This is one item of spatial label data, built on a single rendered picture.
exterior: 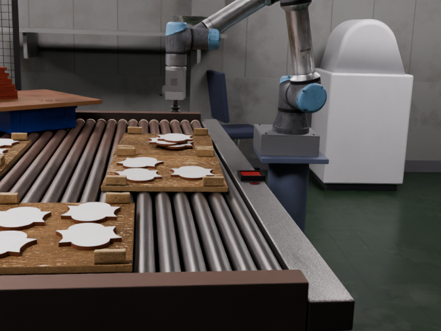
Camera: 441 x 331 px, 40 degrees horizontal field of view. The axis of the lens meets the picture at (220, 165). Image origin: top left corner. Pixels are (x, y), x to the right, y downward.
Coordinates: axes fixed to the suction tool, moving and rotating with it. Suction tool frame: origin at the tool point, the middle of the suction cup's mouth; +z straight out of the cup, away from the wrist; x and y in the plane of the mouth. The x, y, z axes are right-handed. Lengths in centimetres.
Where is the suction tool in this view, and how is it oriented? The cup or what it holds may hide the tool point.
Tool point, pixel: (175, 111)
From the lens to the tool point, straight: 223.8
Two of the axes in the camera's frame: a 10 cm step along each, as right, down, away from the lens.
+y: -0.8, 2.2, -9.7
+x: 10.0, 0.5, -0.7
